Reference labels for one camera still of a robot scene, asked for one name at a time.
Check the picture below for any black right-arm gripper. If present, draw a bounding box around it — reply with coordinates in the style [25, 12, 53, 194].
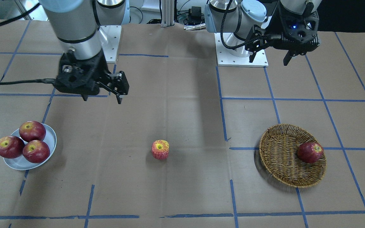
[53, 49, 130, 104]

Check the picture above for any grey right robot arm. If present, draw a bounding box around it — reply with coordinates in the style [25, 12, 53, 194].
[40, 0, 130, 104]

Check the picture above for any black power adapter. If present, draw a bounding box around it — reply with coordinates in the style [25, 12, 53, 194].
[189, 6, 202, 19]

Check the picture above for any red plate apple far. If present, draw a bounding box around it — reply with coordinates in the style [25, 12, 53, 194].
[19, 121, 46, 142]

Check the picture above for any yellow-red striped apple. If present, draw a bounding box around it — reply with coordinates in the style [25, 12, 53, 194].
[151, 140, 170, 160]

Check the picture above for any aluminium frame post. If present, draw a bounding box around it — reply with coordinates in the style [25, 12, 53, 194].
[160, 0, 176, 28]

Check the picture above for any black left-arm cable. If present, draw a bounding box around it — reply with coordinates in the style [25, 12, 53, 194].
[220, 0, 253, 50]

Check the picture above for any dark red basket apple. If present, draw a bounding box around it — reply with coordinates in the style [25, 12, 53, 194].
[297, 142, 323, 163]

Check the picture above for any red plate apple side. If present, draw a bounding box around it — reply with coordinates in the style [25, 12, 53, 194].
[0, 136, 25, 159]

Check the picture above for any round wicker basket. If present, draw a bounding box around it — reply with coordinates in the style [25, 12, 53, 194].
[258, 123, 327, 188]

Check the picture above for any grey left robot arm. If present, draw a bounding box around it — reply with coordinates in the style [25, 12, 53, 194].
[204, 0, 321, 67]

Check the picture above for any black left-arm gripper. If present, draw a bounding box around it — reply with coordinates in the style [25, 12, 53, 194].
[245, 3, 320, 66]

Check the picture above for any red plate apple near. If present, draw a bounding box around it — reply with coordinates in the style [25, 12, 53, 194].
[22, 140, 50, 163]

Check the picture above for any red plate apple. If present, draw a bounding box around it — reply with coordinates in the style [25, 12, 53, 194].
[22, 140, 50, 163]
[19, 121, 46, 142]

